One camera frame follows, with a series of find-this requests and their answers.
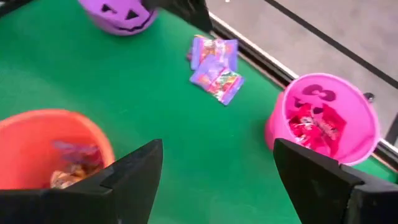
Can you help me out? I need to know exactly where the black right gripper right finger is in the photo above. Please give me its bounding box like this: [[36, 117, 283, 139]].
[[272, 138, 398, 224]]

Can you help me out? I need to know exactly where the orange plastic halloween bucket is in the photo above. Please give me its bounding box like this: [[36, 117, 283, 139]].
[[0, 108, 116, 190]]

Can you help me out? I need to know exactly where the pink plastic halloween bucket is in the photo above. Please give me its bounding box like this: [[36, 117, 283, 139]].
[[264, 73, 381, 166]]

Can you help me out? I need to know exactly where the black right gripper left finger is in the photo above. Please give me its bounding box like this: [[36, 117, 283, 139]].
[[0, 138, 164, 224]]

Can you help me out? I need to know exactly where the black frame post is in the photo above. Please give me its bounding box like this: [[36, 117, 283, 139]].
[[141, 0, 214, 34]]

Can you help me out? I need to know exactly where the purple jack-o-lantern bucket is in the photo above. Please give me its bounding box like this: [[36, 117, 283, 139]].
[[77, 0, 159, 37]]

